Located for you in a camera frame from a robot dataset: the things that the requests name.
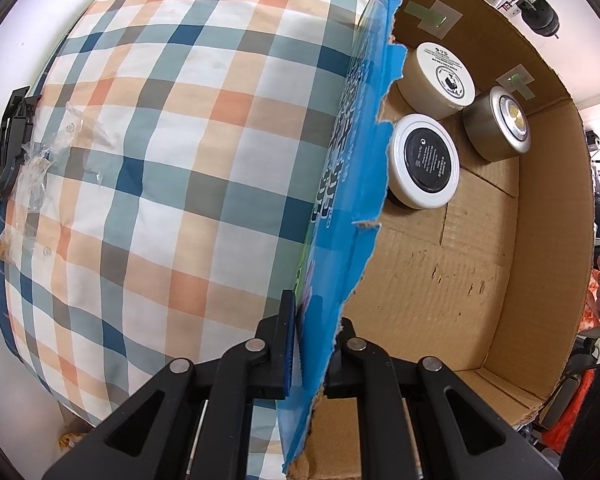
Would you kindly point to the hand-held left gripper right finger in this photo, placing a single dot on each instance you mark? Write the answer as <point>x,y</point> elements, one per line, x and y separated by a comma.
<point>342,370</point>

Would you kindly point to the orange patterned cloth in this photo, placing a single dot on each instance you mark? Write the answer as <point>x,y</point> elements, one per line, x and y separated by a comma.
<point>587,305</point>

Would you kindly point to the round metal tin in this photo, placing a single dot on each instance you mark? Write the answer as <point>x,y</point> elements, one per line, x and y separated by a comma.
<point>485,130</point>

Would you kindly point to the checked blanket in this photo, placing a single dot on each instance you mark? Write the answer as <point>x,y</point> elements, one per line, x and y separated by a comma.
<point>155,160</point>

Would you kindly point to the black plastic clip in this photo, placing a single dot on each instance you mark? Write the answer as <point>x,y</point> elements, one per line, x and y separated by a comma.
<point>12,135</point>

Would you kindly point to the barbell with black plates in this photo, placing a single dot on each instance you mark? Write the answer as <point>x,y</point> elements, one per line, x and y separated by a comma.
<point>541,20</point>

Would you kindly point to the white jar with black lid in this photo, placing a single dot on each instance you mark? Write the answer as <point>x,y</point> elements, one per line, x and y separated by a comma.
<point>425,157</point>

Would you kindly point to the clear plastic bag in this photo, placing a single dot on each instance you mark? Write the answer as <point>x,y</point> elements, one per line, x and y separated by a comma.
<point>40,160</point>

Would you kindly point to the white jar with round label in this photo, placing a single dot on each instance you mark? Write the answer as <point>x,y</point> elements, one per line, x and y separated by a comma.
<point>437,85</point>

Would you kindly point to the cardboard box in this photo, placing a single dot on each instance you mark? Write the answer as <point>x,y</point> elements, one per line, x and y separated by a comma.
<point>430,270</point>

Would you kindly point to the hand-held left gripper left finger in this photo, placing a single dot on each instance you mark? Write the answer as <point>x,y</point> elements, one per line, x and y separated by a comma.
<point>290,350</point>

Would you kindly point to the grey chair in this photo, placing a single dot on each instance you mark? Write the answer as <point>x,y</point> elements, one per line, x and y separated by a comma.
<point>566,390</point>

